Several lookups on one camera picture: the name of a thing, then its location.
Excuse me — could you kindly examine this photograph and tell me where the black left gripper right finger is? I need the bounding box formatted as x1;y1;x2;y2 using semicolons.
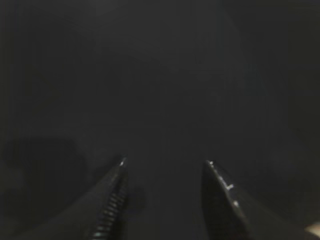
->
201;160;307;240

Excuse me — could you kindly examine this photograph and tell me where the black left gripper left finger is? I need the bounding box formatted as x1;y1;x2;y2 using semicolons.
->
32;156;128;240

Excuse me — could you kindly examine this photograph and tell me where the black table mat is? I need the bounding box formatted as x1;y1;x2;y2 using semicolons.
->
0;0;320;240

